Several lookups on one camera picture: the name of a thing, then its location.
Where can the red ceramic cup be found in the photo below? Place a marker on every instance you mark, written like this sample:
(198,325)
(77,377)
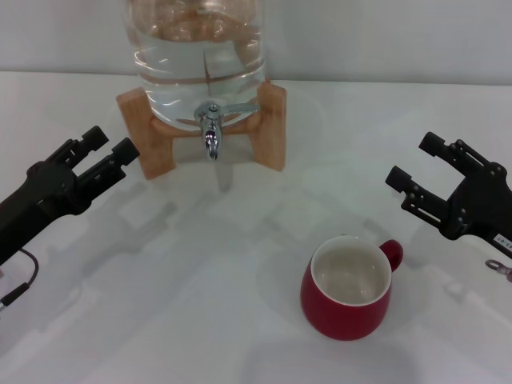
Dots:
(340,312)

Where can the chrome faucet tap with lever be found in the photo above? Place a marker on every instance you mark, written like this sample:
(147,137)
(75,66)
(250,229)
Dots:
(211,138)

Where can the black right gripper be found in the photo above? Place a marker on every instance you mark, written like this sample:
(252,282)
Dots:
(484,208)

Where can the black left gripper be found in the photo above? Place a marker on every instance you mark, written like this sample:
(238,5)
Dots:
(44,192)

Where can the clear glass water dispenser jar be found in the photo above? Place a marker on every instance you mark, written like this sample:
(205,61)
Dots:
(192,72)

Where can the wooden dispenser stand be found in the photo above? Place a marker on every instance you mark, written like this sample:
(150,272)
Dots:
(272,128)

